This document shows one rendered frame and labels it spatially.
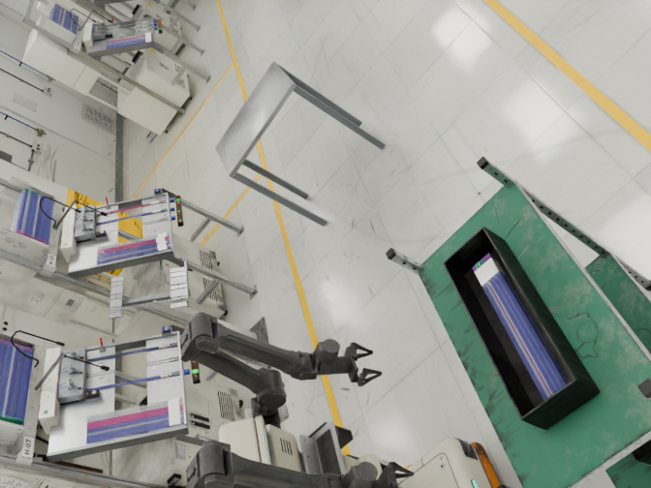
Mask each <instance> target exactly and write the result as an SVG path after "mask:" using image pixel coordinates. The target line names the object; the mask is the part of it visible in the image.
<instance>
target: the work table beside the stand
mask: <svg viewBox="0 0 651 488"><path fill-rule="evenodd" d="M293 91H294V92H295V93H296V94H297V95H299V96H300V97H302V98H303V99H305V100H306V101H308V102H309V103H311V104H313V105H314V106H316V107H318V108H319V109H321V110H322V111H324V112H325V113H327V114H328V115H330V116H331V117H333V118H334V119H336V120H337V121H339V122H340V123H342V124H343V125H345V126H346V127H348V128H349V129H351V130H352V131H354V132H355V133H357V134H358V135H360V136H361V137H363V138H365V139H366V140H368V141H369V142H371V143H372V144H374V145H375V146H377V147H378V148H380V149H381V150H382V149H383V148H384V147H385V145H384V144H383V143H382V142H381V141H379V140H378V139H376V138H375V137H373V136H371V135H370V134H368V133H367V132H365V131H364V130H362V129H361V128H360V127H359V126H360V125H361V124H362V122H361V121H360V120H358V119H357V118H356V117H354V116H353V115H351V114H350V113H349V112H348V111H346V110H345V109H343V108H342V107H340V106H339V105H337V104H336V103H334V102H333V101H331V100H330V99H328V98H327V97H325V96H324V95H322V94H321V93H319V92H318V91H317V90H315V89H314V88H312V87H311V86H309V85H308V84H306V83H305V82H303V81H302V80H300V79H299V78H297V77H296V76H294V75H293V74H291V73H290V72H288V71H287V70H285V69H284V68H282V67H281V66H279V65H278V64H277V63H275V62H274V61H273V62H272V64H271V65H270V67H269V68H268V69H267V71H266V72H265V74H264V75H263V77H262V79H261V80H260V82H259V83H258V85H257V86H256V88H255V89H254V91H253V92H252V94H251V95H250V97H249V98H248V100H247V101H246V102H245V104H244V105H243V107H242V108H241V110H240V111H239V113H238V114H237V116H236V117H235V119H234V120H233V122H232V123H231V125H230V126H229V128H228V129H227V130H226V132H225V133H224V134H223V136H222V137H221V139H220V140H219V142H218V143H217V145H216V146H215V149H216V151H217V153H218V155H219V157H220V159H221V161H222V163H223V165H224V167H225V169H226V171H227V173H228V175H229V177H231V178H233V179H235V180H237V181H239V182H241V183H242V184H244V185H246V186H248V187H250V188H252V189H254V190H256V191H257V192H259V193H261V194H263V195H265V196H267V197H269V198H271V199H273V200H275V201H277V202H279V203H281V204H283V205H284V206H286V207H288V208H290V209H292V210H293V211H295V212H297V213H298V214H300V215H302V216H304V217H306V218H308V219H310V220H311V221H313V222H315V223H317V224H319V225H321V226H323V227H324V226H325V224H326V220H325V219H323V218H321V217H319V216H318V215H316V214H314V213H312V212H310V211H308V210H307V209H305V208H303V207H301V206H299V205H297V204H296V203H294V202H292V201H290V200H288V199H286V198H284V197H282V196H280V195H278V194H276V193H274V192H273V191H271V190H269V189H267V188H266V187H264V186H263V185H261V184H259V183H257V182H255V181H253V180H252V179H250V178H248V177H246V176H244V175H242V174H241V173H239V172H237V171H238V170H239V168H240V167H241V165H244V166H246V167H248V168H250V169H251V170H253V171H255V172H257V173H259V174H260V175H262V176H264V177H266V178H268V179H269V180H271V181H273V182H275V183H277V184H278V185H280V186H282V187H284V188H286V189H287V190H289V191H291V192H293V193H295V194H296V195H298V196H300V197H302V198H304V199H307V197H308V194H307V193H306V192H304V191H302V190H300V189H298V187H296V186H294V185H292V184H291V183H289V182H287V181H285V180H283V179H282V178H280V177H278V176H276V175H275V174H273V173H271V172H269V171H267V170H266V169H264V168H261V167H260V166H258V165H256V164H254V163H252V162H251V161H249V160H247V159H246V158H247V157H248V155H249V154H250V152H251V151H252V150H253V148H254V147H255V145H256V144H257V142H258V141H259V139H260V138H261V137H262V135H263V134H264V132H265V130H266V129H267V127H268V126H269V125H270V123H271V122H272V120H273V119H274V117H275V116H276V115H277V113H278V112H279V110H280V109H281V107H282V106H283V104H284V103H285V102H286V101H287V100H288V98H289V97H290V95H291V94H292V93H293Z"/></svg>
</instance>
